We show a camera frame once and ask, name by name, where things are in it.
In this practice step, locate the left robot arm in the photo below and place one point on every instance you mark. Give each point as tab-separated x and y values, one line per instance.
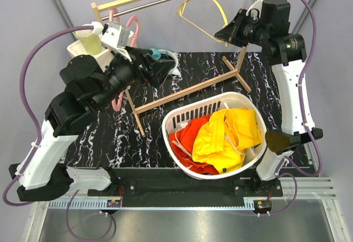
89	89

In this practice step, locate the yellow wire hanger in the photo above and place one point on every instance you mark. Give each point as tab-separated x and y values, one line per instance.
205	15

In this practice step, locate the wooden clothes rack frame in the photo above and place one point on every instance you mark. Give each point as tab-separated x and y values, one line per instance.
234	71

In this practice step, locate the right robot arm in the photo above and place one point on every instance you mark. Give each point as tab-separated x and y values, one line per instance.
266	24

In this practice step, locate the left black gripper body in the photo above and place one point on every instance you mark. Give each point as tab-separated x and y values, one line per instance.
143	72

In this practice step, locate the pale yellow cup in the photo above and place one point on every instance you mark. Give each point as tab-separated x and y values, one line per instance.
90	41

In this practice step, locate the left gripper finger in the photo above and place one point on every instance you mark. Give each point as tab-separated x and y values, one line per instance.
158	72
152	59

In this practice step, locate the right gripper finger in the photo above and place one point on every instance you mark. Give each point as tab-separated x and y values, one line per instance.
226	33
235	22

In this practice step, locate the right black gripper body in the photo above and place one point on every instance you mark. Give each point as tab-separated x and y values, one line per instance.
245	32

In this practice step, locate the pink plastic hanger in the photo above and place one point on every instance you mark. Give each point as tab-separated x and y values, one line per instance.
132	41

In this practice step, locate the white storage box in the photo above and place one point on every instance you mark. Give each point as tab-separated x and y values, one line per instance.
103	58

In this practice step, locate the yellow shorts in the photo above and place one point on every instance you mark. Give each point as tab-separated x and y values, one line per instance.
222	141

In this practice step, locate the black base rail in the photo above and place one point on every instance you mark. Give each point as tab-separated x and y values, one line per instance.
172	189

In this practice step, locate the white plastic laundry basket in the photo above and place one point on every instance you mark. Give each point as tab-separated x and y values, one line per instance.
174	120

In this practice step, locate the orange shorts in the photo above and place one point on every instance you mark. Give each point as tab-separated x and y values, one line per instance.
182	142

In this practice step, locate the teal headphones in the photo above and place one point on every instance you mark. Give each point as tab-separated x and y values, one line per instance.
163	55

